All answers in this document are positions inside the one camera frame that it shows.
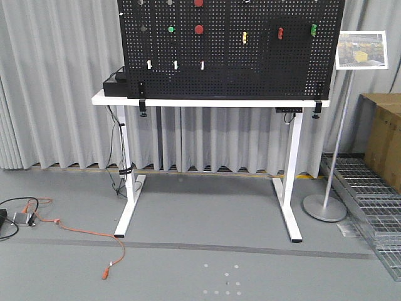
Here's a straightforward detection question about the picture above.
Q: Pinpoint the black clamp bracket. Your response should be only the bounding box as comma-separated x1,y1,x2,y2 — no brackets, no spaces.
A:
312,82,323,119
138,82,148,117

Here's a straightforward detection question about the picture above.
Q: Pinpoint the green lever switch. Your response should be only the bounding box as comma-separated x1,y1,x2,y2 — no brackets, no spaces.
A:
310,23,317,36

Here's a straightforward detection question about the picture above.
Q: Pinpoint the black desk power cable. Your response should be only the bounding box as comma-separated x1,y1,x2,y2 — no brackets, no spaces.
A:
105,105,142,199

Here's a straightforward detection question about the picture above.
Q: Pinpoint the grey power adapter box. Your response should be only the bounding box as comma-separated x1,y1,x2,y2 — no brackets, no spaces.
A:
12,213,36,226

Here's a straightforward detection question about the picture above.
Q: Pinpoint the yellow lever switch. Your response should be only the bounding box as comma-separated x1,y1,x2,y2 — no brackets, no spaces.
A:
242,31,247,45

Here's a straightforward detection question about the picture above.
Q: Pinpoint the orange cable on floor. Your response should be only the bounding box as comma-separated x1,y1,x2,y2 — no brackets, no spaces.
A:
22,197,127,280

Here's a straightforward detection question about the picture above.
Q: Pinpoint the black perforated pegboard panel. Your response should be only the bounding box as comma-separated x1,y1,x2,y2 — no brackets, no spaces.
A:
118,1,345,100

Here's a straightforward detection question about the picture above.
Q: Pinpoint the black box on desk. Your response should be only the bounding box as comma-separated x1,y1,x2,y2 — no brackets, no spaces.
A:
103,66,128,97

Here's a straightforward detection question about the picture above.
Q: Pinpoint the metal floor grating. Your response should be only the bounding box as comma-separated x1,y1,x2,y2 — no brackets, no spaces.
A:
332,154,400,282

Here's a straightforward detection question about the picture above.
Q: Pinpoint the desk height control panel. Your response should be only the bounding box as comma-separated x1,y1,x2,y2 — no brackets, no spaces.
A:
276,107,303,114

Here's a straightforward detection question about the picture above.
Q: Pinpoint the lower red mushroom button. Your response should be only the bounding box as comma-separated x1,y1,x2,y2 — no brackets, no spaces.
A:
194,24,204,34

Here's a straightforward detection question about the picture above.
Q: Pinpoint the left black clamp bracket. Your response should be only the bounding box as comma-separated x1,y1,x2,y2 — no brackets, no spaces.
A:
138,82,148,117

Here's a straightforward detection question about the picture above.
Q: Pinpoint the brown cardboard box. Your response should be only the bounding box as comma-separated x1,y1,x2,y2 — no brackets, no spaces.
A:
362,93,400,192

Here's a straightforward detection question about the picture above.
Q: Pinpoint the red mushroom button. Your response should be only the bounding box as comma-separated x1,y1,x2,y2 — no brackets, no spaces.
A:
194,24,204,34
194,0,204,7

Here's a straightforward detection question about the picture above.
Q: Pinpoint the black cable on floor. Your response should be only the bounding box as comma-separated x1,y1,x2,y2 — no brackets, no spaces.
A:
0,196,39,242

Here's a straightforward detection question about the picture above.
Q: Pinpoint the red lever switch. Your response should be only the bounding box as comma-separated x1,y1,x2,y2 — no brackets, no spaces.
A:
278,27,284,40

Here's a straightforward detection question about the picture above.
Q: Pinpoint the metal sign stand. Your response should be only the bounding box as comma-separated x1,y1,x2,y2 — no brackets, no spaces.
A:
302,70,355,223

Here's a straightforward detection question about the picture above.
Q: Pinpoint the framed photo sign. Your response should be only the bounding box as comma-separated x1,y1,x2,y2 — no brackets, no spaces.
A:
335,30,388,70

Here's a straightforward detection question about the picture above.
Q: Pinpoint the white height-adjustable desk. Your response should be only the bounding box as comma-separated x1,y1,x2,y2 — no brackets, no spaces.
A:
91,90,330,243

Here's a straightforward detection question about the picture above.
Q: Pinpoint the upper red mushroom button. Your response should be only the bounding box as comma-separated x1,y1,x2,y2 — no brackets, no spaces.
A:
194,0,204,7

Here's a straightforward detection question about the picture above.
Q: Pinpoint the grey curtain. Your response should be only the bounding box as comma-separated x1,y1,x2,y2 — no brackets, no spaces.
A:
1,1,400,175

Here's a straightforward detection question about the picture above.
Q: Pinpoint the right black clamp bracket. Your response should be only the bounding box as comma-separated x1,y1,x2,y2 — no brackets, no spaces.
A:
312,82,323,119

